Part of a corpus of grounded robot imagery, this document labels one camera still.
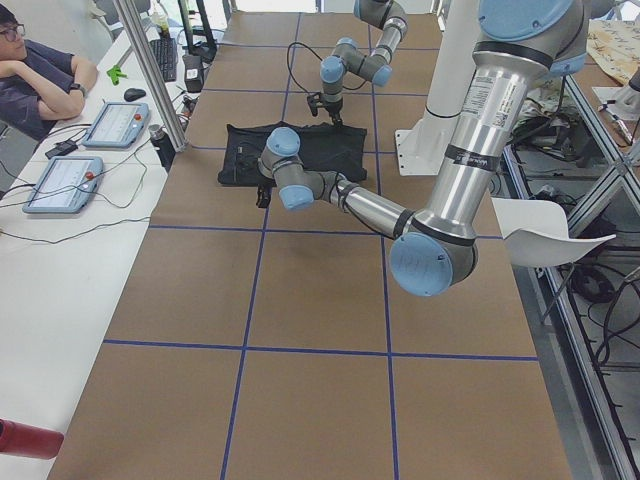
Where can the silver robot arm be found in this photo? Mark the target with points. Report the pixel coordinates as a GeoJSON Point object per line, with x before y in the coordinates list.
{"type": "Point", "coordinates": [434, 248]}
{"type": "Point", "coordinates": [387, 16]}

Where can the white central pedestal column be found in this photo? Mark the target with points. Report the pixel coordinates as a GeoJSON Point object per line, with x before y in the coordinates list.
{"type": "Point", "coordinates": [421, 150]}

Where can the white plastic chair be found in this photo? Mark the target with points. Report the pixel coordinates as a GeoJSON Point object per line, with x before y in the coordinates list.
{"type": "Point", "coordinates": [536, 233]}

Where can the aluminium frame post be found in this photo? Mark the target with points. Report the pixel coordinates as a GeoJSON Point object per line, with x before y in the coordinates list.
{"type": "Point", "coordinates": [130, 18]}

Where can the blue teach pendant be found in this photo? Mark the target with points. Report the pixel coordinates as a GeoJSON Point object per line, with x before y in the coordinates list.
{"type": "Point", "coordinates": [117, 125]}
{"type": "Point", "coordinates": [66, 185]}

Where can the red cylinder bottle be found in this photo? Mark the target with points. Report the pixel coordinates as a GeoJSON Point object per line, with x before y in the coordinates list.
{"type": "Point", "coordinates": [29, 441]}

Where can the upper blue teach pendant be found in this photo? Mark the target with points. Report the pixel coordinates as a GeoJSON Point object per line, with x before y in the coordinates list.
{"type": "Point", "coordinates": [117, 125]}

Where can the lower blue teach pendant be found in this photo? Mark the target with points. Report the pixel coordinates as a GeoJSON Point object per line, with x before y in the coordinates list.
{"type": "Point", "coordinates": [66, 185]}

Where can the green plastic clamp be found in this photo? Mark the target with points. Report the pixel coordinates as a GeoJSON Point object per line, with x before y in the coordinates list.
{"type": "Point", "coordinates": [115, 75]}

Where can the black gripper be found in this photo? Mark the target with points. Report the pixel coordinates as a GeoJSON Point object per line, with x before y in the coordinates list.
{"type": "Point", "coordinates": [262, 196]}
{"type": "Point", "coordinates": [334, 108]}

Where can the black computer mouse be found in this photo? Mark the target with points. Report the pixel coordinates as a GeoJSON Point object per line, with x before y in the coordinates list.
{"type": "Point", "coordinates": [133, 94]}

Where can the black printed t-shirt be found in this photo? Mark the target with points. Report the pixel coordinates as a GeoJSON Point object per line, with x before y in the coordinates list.
{"type": "Point", "coordinates": [323, 147]}

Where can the seated person in grey shirt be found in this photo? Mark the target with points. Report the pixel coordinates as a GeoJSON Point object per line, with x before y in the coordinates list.
{"type": "Point", "coordinates": [39, 85]}

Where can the black keyboard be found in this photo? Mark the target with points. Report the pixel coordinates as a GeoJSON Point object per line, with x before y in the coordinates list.
{"type": "Point", "coordinates": [164, 50]}

